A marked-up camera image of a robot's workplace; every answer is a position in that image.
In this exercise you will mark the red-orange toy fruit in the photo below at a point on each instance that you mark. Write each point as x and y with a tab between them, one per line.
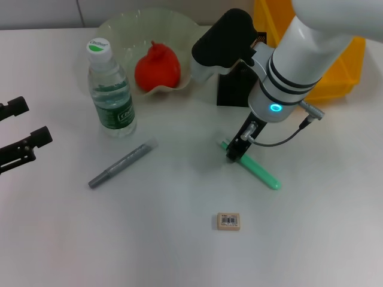
157	70

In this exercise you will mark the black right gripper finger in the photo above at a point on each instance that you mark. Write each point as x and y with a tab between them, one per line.
234	154

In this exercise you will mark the translucent wavy fruit bowl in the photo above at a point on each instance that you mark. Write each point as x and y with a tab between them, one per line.
128	30

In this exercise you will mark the clear green-label water bottle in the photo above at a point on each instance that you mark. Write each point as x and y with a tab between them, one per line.
115	98

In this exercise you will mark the beige eraser with barcode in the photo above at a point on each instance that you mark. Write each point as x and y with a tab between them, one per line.
228	221

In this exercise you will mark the yellow plastic storage bin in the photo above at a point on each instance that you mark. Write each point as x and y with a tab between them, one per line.
338	80

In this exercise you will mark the grey marker pen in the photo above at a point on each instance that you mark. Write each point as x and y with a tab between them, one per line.
122	164

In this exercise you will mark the mint green pen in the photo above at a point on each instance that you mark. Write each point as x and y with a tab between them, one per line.
260	172

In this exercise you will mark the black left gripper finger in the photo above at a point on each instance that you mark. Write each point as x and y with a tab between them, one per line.
27	146
15	108

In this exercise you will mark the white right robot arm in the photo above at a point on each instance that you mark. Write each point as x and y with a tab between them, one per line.
308	53

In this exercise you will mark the black mesh pen holder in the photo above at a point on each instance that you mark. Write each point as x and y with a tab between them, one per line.
233	89

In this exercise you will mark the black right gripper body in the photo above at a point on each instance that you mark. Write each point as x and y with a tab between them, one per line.
249	131

